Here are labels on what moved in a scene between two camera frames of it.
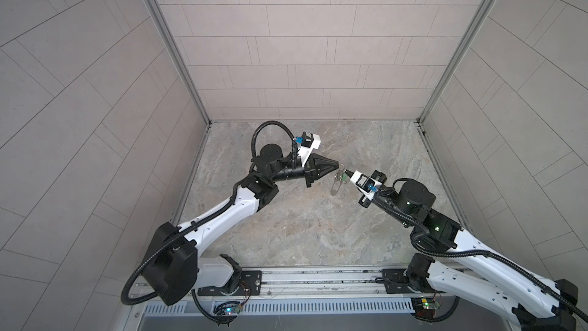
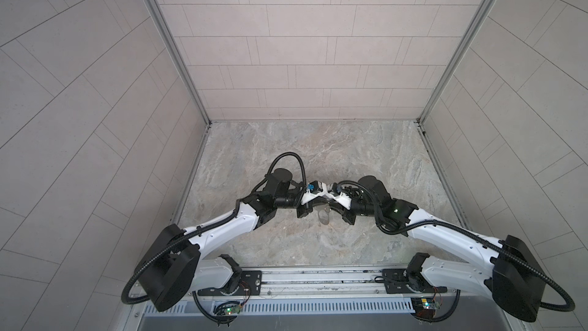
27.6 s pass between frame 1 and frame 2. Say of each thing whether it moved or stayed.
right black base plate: stayed
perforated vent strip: stayed
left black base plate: stayed
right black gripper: moved
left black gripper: moved
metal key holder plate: moved
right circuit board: stayed
